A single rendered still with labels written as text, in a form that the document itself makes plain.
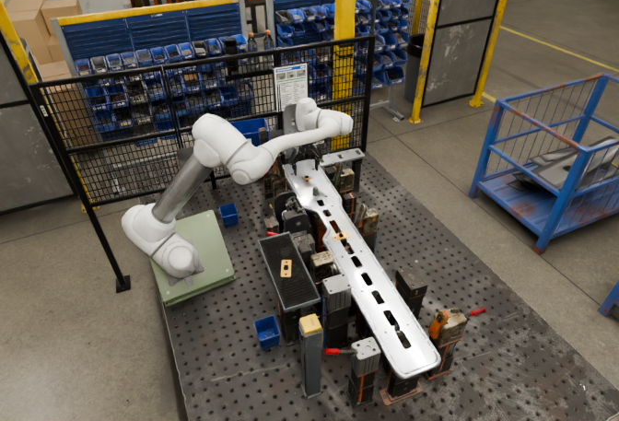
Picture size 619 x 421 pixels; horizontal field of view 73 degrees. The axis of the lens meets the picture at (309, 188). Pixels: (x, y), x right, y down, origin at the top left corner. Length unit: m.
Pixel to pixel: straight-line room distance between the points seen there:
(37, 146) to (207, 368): 2.47
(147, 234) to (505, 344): 1.65
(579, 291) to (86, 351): 3.32
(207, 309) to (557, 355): 1.59
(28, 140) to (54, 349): 1.58
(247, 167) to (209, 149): 0.16
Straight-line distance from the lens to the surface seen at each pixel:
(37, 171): 4.01
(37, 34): 5.91
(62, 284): 3.60
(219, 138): 1.61
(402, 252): 2.38
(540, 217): 3.76
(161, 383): 2.84
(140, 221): 1.95
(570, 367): 2.22
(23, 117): 3.77
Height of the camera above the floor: 2.41
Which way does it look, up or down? 38 degrees down
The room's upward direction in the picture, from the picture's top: 1 degrees counter-clockwise
